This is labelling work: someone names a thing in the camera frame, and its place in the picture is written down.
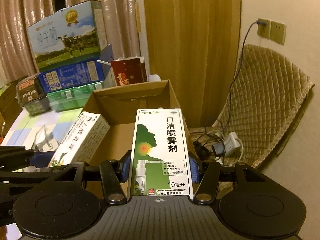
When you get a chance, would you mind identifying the white plug night light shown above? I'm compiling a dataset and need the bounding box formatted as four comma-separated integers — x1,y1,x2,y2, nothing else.
31,125,60,152

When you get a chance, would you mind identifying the green throat spray box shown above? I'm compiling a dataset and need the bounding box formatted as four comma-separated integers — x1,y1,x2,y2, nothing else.
129,108,194,198

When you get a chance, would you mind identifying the white green ointment box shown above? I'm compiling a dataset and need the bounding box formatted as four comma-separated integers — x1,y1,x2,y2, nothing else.
48,111,110,168

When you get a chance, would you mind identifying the checked tablecloth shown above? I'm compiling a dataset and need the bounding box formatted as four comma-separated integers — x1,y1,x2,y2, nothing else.
1,108,82,172

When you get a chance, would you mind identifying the white power strip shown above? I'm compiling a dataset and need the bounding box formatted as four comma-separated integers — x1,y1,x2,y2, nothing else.
223,132,244,158

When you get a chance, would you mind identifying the open cardboard box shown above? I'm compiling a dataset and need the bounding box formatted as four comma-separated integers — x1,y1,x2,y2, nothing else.
80,79,198,196

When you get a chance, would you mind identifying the black hot pot bowl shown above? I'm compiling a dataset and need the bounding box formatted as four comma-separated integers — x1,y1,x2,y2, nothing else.
16,74,51,116

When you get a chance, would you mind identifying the green drink carton pack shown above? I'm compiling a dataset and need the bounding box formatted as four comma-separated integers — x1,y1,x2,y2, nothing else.
47,82,104,112

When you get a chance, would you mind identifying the blue milk carton box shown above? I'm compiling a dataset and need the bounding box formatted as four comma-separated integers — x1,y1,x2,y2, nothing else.
39,44,113,94

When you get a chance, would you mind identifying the dark red gift box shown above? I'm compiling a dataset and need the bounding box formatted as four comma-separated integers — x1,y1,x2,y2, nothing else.
111,56,148,86

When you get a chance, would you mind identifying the cow milk carton box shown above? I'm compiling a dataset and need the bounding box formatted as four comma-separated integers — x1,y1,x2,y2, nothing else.
28,0,107,72

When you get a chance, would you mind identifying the wooden door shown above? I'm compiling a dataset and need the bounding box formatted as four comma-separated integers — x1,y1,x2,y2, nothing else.
144,0,241,128

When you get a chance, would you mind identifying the beige curtain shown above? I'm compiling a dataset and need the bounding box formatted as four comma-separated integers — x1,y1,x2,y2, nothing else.
1,0,140,83

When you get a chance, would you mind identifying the black charger cable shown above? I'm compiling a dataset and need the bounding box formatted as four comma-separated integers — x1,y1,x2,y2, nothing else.
192,20,263,160

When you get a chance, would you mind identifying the wall power outlet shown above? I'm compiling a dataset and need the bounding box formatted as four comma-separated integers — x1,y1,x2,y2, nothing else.
257,18,271,39

